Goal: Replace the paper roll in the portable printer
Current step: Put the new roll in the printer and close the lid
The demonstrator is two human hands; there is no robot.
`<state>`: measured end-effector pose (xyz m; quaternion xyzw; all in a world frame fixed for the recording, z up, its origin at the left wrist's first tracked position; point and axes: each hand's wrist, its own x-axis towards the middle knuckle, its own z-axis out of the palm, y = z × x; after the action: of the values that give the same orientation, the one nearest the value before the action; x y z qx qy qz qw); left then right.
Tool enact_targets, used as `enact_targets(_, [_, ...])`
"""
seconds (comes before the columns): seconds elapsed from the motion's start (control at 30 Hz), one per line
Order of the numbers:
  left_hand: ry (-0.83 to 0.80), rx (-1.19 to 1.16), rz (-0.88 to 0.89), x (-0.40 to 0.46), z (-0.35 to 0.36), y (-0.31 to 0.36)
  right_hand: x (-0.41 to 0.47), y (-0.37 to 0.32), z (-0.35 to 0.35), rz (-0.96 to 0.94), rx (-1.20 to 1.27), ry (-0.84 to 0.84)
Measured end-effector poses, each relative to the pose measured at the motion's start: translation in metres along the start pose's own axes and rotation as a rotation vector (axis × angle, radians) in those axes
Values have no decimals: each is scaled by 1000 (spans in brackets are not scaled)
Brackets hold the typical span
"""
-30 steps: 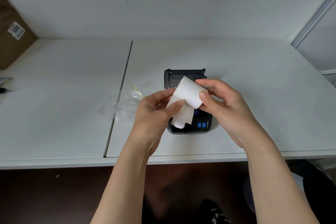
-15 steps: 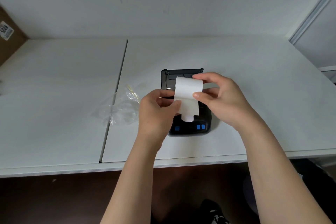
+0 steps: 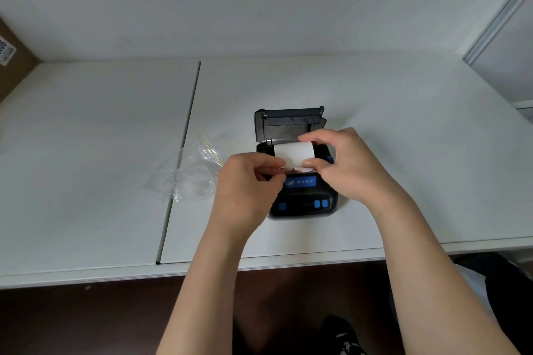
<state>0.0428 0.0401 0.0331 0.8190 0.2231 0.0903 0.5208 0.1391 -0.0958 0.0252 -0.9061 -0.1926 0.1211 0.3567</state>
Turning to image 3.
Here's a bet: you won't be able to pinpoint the person's right patterned shoe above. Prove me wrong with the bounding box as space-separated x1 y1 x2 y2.
320 315 367 355

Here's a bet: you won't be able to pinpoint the clear zip plastic bag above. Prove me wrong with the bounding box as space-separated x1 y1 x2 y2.
145 134 225 204

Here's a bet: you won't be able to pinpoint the brown cardboard box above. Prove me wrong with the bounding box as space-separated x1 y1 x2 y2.
0 17 41 102

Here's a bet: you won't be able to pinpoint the person's left hand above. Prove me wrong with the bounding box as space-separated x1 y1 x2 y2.
208 152 288 241

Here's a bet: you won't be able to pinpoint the white cabinet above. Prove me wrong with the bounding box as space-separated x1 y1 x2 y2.
462 0 533 123

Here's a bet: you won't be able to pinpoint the person's left forearm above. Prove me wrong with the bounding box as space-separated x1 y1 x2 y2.
156 217 250 355

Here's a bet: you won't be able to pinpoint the black trash bin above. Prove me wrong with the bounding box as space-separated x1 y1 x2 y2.
451 251 533 355

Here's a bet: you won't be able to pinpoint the white paper roll red labels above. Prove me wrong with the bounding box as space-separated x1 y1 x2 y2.
273 141 316 173

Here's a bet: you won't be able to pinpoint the person's right hand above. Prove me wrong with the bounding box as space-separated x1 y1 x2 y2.
298 127 407 214

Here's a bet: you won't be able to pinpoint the white sticker label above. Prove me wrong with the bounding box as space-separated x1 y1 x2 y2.
0 34 17 67

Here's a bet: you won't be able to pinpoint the black printer with blue buttons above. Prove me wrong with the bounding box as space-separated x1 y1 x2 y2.
254 106 339 218

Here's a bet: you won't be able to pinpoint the person's right forearm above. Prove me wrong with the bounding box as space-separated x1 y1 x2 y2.
368 190 521 355

